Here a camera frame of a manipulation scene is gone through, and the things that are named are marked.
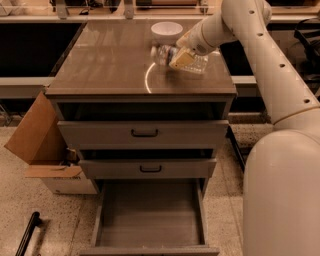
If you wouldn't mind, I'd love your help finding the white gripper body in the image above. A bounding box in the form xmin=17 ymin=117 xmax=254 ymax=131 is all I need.
xmin=186 ymin=23 xmax=216 ymax=56

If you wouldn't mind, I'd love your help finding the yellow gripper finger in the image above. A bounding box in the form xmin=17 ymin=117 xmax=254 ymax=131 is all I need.
xmin=176 ymin=31 xmax=190 ymax=48
xmin=169 ymin=48 xmax=195 ymax=70

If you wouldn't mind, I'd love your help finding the clear plastic water bottle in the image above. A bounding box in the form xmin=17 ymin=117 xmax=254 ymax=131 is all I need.
xmin=151 ymin=45 xmax=208 ymax=74

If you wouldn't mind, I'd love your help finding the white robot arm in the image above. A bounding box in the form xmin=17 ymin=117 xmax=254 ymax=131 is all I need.
xmin=171 ymin=0 xmax=320 ymax=256

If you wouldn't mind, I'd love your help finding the grey drawer cabinet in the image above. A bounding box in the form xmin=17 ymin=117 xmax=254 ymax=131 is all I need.
xmin=45 ymin=19 xmax=238 ymax=256

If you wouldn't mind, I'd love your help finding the grey middle drawer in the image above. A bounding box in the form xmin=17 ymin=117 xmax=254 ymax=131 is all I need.
xmin=79 ymin=159 xmax=216 ymax=179

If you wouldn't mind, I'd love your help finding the grey drawer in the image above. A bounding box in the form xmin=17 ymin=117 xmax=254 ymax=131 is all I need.
xmin=58 ymin=120 xmax=228 ymax=150
xmin=79 ymin=159 xmax=216 ymax=179
xmin=80 ymin=179 xmax=219 ymax=256

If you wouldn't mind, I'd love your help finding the grey top drawer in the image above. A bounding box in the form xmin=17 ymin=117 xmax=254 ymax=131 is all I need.
xmin=58 ymin=120 xmax=228 ymax=150

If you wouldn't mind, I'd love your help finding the grey bottom drawer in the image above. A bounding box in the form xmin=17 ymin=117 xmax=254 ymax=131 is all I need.
xmin=80 ymin=179 xmax=219 ymax=256

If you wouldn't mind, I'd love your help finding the white ceramic bowl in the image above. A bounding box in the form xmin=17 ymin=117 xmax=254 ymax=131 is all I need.
xmin=151 ymin=21 xmax=183 ymax=45

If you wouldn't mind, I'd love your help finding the black stand with tray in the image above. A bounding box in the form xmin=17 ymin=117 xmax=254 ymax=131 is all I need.
xmin=225 ymin=18 xmax=320 ymax=174

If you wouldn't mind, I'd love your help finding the open cardboard box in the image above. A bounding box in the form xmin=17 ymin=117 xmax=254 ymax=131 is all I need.
xmin=4 ymin=93 xmax=98 ymax=194

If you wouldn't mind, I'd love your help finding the black bar bottom left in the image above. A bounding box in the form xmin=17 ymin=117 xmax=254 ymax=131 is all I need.
xmin=15 ymin=211 xmax=42 ymax=256

